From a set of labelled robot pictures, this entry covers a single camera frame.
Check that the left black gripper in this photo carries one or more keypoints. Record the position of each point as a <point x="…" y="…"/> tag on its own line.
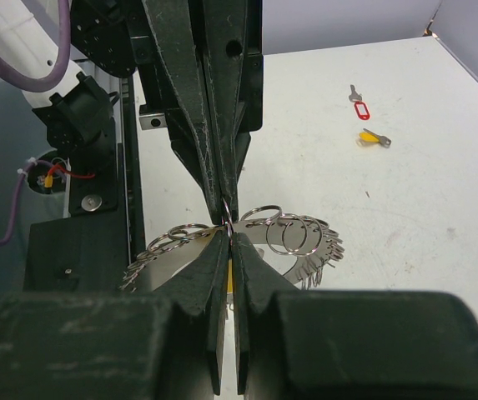
<point x="188" y="54"/>

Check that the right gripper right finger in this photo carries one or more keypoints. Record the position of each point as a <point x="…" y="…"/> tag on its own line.
<point x="349" y="344"/>

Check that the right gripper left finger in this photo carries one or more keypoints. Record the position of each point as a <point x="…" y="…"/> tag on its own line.
<point x="165" y="344"/>

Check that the silver spiked keyring disc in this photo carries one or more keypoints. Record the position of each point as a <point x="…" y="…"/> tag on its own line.
<point x="308" y="242"/>

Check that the red tag key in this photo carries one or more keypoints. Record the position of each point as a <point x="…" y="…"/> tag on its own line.
<point x="360" y="107"/>

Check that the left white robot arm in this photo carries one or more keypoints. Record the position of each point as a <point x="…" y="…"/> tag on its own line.
<point x="41" y="67"/>

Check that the yellow capped key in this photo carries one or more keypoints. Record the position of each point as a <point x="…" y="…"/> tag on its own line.
<point x="367" y="138"/>

